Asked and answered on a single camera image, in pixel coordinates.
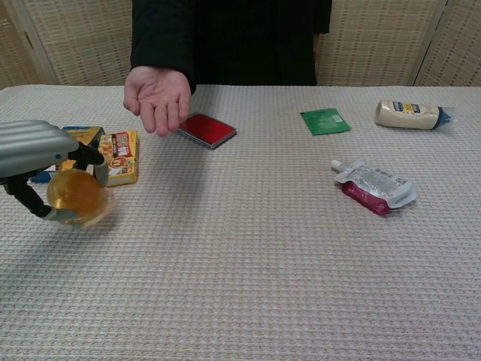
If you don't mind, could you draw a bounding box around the person's right hand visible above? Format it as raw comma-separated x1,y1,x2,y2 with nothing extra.
123,66,192,138

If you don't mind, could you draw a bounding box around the silver robot left hand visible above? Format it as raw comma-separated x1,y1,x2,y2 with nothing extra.
0,119,110,226

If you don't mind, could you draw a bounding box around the orange jelly cup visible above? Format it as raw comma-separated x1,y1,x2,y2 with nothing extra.
46,168,117,230

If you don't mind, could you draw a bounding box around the blue snack box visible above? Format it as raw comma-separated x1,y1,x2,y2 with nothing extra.
26,126,106,184

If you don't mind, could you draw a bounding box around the red case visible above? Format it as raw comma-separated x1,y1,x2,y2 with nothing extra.
176,112,237,150

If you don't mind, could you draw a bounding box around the yellow snack box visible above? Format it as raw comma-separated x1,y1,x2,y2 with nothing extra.
97,130,140,188

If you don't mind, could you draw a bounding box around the beige woven folding screen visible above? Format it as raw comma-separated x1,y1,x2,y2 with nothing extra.
0,0,481,89

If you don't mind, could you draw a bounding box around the person's black-sleeved right arm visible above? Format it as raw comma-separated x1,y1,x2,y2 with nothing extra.
130,0,197,95

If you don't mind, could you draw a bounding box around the person's black-clothed torso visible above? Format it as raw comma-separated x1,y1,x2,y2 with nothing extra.
187,0,334,86

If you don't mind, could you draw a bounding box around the green sachet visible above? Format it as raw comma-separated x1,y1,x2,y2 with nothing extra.
299,108,352,135

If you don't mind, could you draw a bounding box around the mayonnaise squeeze bottle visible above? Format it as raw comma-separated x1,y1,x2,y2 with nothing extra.
374,99,458,132

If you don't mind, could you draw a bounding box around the silver red spout pouch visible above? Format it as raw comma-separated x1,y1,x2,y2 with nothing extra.
330,159,418,217

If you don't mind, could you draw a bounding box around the white woven tablecloth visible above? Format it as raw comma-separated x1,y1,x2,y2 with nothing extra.
0,84,481,361

